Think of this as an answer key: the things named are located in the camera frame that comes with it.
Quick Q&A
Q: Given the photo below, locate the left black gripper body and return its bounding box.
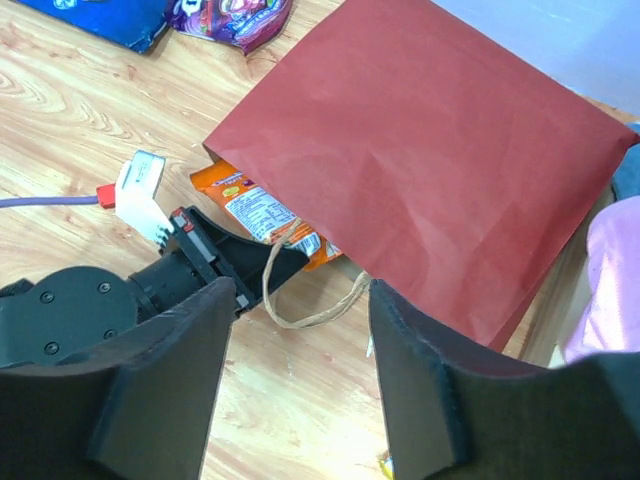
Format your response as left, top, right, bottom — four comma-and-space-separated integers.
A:
127, 206, 250, 320

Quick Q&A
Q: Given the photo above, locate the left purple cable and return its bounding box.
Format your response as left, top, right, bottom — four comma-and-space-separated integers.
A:
0, 183, 117, 211

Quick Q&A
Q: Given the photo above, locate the red brown paper bag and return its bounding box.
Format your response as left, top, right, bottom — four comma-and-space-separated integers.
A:
205, 1, 639, 350

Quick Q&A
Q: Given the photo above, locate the orange Fox's candy packet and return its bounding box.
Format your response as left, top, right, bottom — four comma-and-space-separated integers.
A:
190, 160, 343, 271

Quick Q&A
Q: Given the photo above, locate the pink shirt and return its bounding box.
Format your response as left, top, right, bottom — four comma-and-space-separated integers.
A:
562, 196, 639, 363

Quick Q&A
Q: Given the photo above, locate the purple snack packet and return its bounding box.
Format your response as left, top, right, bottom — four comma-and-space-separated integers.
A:
165, 0, 293, 55

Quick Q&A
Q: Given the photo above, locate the yellow snack packet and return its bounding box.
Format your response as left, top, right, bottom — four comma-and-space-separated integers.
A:
377, 452, 395, 480

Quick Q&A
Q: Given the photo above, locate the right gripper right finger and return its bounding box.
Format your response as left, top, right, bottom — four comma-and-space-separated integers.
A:
369, 281, 639, 479

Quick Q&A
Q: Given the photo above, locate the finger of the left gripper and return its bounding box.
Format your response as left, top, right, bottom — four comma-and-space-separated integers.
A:
189, 206, 309, 306

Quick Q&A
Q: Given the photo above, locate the blue Doritos chip bag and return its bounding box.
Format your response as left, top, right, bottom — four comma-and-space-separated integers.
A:
21, 0, 169, 53

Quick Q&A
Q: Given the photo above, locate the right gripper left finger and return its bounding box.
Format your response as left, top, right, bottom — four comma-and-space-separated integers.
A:
1, 278, 235, 479

